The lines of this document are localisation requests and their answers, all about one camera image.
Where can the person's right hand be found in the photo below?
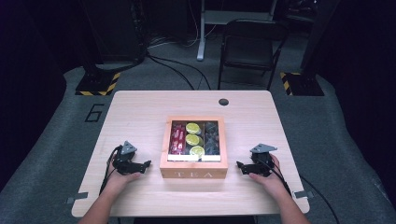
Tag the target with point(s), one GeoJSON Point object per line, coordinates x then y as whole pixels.
{"type": "Point", "coordinates": [275, 182]}

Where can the black table grommet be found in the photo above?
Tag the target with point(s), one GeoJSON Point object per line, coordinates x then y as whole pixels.
{"type": "Point", "coordinates": [223, 102]}

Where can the black folding chair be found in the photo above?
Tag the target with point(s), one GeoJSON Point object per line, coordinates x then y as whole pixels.
{"type": "Point", "coordinates": [249, 49]}

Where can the white desk frame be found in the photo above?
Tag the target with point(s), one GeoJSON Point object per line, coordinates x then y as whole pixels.
{"type": "Point", "coordinates": [201, 46]}

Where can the bundle of red stick packets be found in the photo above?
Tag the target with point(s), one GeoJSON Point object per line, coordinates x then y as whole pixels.
{"type": "Point", "coordinates": [177, 138]}

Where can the person's left hand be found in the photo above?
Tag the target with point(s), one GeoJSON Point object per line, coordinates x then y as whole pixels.
{"type": "Point", "coordinates": [120, 182]}

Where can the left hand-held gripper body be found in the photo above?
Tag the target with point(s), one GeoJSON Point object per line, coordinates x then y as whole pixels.
{"type": "Point", "coordinates": [124, 165]}

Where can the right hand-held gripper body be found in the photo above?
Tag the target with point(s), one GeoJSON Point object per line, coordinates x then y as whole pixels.
{"type": "Point", "coordinates": [261, 166]}

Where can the wooden tea box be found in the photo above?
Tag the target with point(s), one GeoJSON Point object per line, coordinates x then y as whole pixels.
{"type": "Point", "coordinates": [193, 170]}

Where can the pile of dark tea bags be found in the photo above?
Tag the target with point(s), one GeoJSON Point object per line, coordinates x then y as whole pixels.
{"type": "Point", "coordinates": [211, 138]}

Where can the black stand with striped base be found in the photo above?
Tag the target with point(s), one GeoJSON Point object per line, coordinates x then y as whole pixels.
{"type": "Point", "coordinates": [96, 82]}
{"type": "Point", "coordinates": [305, 84]}

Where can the grey metal bracket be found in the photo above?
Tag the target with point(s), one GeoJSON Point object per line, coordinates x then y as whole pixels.
{"type": "Point", "coordinates": [303, 194]}
{"type": "Point", "coordinates": [77, 197]}

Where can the dark cabinet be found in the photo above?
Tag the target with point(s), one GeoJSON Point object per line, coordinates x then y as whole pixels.
{"type": "Point", "coordinates": [121, 31]}

